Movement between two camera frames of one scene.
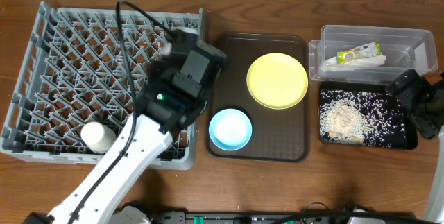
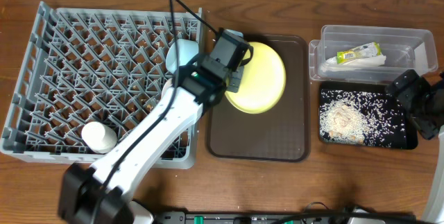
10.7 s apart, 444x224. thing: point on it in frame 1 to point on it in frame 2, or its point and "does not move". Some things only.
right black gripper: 428,128 does not move
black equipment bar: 144,215 does not move
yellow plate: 277,81 to 262,82
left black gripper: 207,63 to 234,81
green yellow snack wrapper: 363,51 does not move
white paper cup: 98,137 does not move
